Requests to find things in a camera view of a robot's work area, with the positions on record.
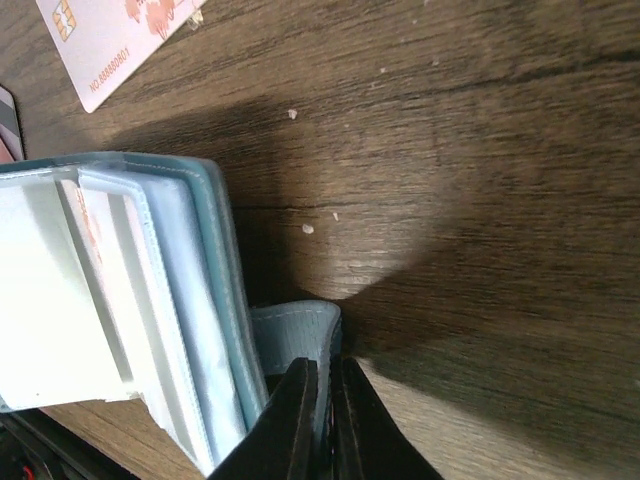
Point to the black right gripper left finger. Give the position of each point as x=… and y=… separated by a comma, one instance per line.
x=279, y=445

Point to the white striped card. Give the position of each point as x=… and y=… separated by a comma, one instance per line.
x=58, y=344

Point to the blue card holder wallet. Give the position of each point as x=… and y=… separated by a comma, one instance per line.
x=164, y=252

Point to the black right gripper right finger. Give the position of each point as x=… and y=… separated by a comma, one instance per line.
x=367, y=442

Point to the white floral card near wallet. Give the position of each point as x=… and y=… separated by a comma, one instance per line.
x=103, y=42

